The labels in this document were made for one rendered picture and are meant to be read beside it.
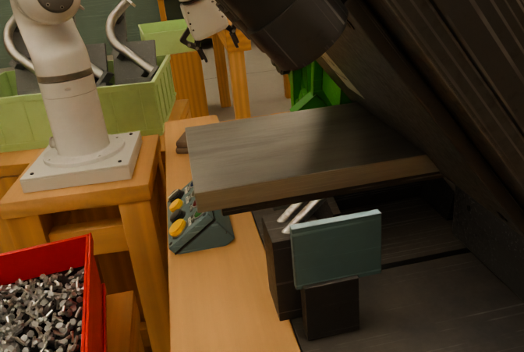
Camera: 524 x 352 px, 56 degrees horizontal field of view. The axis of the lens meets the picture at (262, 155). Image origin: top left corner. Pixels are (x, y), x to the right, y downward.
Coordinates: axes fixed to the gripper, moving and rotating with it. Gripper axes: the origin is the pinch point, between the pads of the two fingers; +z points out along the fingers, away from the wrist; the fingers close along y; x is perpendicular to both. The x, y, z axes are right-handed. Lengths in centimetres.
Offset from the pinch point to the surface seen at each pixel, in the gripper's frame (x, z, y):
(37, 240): 33, 11, 55
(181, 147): 32.9, 4.9, 17.2
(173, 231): 70, -1, 19
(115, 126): -14.1, 12.0, 38.5
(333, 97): 75, -13, -9
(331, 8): 108, -34, -3
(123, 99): -14.3, 5.4, 32.0
